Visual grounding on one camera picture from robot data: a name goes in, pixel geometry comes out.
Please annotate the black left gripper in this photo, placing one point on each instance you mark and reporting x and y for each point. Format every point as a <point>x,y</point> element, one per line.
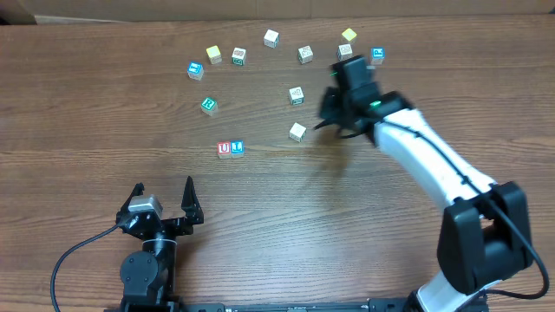
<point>192,214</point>

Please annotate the red letter U block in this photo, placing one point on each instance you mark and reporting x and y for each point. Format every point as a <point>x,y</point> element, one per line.
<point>224,149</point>

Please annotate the blue letter wooden block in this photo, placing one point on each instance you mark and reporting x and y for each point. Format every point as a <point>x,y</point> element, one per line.
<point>237,148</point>

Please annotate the green letter R block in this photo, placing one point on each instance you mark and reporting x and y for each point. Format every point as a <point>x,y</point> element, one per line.
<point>209,106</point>

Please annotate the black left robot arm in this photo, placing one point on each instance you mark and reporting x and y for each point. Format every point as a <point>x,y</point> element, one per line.
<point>148,275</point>

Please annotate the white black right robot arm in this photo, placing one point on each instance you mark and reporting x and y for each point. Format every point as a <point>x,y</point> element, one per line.
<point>485,233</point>

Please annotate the blue letter P block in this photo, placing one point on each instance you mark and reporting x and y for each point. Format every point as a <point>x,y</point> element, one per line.
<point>377,56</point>

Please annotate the white picture block right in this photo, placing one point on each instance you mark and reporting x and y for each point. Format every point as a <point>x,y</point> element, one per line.
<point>344,52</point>

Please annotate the white picture block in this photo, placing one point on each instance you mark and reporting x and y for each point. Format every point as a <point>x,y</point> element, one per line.
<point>344,52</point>
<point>305,54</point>

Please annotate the grapes picture green G block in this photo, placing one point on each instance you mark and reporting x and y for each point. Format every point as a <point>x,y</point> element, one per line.
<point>296,96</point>

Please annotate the plain wooden block number 9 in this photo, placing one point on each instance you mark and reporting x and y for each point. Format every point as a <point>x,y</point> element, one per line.
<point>297,132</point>

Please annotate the yellow block top right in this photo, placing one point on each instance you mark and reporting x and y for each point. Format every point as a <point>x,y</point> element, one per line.
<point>348,36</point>

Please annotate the yellow block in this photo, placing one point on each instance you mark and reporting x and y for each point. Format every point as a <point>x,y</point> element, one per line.
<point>214,54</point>
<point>348,36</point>

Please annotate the white picture block centre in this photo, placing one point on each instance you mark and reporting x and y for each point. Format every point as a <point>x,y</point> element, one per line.
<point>305,54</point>

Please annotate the white block top centre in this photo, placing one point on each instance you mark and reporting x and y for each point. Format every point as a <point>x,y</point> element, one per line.
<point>271,38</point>

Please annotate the blue block far left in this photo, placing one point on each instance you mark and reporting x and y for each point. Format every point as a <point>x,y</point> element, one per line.
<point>195,70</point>

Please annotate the red picture green block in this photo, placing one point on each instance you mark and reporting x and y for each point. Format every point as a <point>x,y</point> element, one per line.
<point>238,56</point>

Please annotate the yellow block left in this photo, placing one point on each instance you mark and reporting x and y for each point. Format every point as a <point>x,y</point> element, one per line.
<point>214,54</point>

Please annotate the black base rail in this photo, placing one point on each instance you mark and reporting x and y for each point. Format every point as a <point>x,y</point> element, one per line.
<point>372,305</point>

